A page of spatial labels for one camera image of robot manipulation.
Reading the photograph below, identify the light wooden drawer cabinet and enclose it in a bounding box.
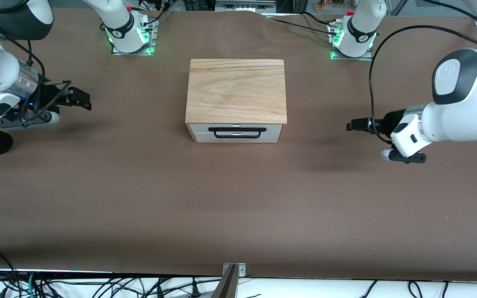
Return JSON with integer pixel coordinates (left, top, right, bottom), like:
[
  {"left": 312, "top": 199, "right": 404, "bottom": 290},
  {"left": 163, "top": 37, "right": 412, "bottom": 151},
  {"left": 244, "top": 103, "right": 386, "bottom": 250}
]
[{"left": 185, "top": 59, "right": 287, "bottom": 144}]

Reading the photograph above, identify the aluminium frame structure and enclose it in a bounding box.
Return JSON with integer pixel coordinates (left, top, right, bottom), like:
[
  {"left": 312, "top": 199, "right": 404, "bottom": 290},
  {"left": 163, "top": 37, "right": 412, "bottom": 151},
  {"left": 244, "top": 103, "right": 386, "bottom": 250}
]
[{"left": 181, "top": 0, "right": 309, "bottom": 13}]

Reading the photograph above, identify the small metal mounting bracket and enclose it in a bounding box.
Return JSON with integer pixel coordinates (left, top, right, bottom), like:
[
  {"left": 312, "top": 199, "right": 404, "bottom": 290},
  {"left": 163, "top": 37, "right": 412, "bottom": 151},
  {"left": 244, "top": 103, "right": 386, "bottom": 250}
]
[{"left": 223, "top": 263, "right": 246, "bottom": 277}]

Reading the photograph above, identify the black metal drawer handle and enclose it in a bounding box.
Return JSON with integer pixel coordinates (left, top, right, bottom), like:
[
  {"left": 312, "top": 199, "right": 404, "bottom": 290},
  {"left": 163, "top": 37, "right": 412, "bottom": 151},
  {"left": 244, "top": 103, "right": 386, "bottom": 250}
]
[{"left": 208, "top": 127, "right": 267, "bottom": 139}]

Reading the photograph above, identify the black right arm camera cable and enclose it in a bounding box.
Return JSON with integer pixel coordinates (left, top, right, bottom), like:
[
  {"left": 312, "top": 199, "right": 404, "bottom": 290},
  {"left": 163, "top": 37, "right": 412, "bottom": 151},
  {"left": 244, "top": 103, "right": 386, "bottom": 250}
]
[{"left": 0, "top": 0, "right": 71, "bottom": 120}]

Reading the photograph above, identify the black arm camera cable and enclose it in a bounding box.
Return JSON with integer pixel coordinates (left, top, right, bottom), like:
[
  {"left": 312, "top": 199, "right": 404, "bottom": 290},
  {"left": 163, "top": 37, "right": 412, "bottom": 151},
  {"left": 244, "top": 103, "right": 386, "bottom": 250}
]
[
  {"left": 0, "top": 0, "right": 71, "bottom": 120},
  {"left": 369, "top": 25, "right": 477, "bottom": 145}
]

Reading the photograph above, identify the teal cable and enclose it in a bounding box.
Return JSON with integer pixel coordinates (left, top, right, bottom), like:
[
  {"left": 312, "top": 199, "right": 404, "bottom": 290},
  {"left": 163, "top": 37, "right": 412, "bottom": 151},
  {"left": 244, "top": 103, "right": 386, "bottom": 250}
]
[{"left": 25, "top": 272, "right": 37, "bottom": 298}]

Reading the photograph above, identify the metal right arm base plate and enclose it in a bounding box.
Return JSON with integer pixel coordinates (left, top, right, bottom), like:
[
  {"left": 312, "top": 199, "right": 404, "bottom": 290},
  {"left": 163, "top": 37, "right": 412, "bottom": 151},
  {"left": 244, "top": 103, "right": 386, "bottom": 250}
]
[{"left": 111, "top": 19, "right": 157, "bottom": 55}]

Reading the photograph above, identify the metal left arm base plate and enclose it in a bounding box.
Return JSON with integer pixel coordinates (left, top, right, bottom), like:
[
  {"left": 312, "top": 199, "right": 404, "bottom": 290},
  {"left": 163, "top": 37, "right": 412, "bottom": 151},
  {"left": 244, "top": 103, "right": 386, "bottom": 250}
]
[{"left": 330, "top": 23, "right": 374, "bottom": 61}]

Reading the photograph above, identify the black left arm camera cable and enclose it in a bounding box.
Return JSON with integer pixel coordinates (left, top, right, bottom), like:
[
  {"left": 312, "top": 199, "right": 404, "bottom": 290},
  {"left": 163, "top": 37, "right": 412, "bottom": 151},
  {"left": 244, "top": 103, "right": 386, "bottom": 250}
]
[{"left": 369, "top": 25, "right": 477, "bottom": 145}]

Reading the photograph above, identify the grey camera support bar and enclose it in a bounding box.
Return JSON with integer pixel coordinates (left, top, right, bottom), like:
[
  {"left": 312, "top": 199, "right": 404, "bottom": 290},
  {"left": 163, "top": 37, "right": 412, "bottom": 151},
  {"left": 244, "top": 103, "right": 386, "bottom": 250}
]
[{"left": 210, "top": 265, "right": 239, "bottom": 298}]

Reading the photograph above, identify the white-fronted wooden drawer with handle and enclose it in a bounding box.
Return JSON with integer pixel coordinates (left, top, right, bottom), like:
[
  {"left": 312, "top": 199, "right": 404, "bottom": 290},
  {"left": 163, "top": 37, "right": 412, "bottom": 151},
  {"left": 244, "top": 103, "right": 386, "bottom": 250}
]
[{"left": 191, "top": 124, "right": 283, "bottom": 134}]

